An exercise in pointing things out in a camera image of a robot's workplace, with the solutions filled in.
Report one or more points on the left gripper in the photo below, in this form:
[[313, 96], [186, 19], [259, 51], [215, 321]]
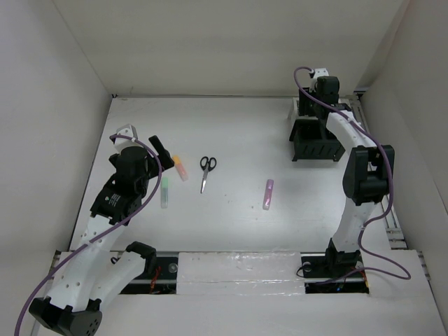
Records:
[[166, 161]]

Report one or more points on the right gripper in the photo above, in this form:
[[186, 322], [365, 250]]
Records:
[[304, 108]]

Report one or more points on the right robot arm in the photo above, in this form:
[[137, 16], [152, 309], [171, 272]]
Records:
[[367, 179]]

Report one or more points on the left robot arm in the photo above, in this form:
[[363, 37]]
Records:
[[76, 303]]

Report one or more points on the white organizer box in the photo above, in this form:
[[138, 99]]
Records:
[[293, 113]]

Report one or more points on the orange highlighter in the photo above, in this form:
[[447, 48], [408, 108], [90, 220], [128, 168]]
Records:
[[180, 168]]

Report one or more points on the green highlighter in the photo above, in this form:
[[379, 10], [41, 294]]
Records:
[[164, 187]]

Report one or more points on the black organizer box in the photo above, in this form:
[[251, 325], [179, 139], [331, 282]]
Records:
[[312, 141]]

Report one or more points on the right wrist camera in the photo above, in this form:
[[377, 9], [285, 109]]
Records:
[[314, 74]]

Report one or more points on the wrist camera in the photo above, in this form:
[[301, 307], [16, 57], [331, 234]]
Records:
[[124, 137], [314, 74]]

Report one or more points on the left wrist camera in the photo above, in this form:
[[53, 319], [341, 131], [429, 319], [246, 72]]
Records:
[[124, 137]]

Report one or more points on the black handled scissors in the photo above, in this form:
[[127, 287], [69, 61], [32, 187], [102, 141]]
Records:
[[207, 165]]

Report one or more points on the aluminium rail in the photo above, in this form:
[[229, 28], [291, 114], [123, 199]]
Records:
[[393, 229]]

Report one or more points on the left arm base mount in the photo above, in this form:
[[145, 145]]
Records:
[[160, 273]]

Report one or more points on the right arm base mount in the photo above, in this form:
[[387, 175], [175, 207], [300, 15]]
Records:
[[320, 277]]

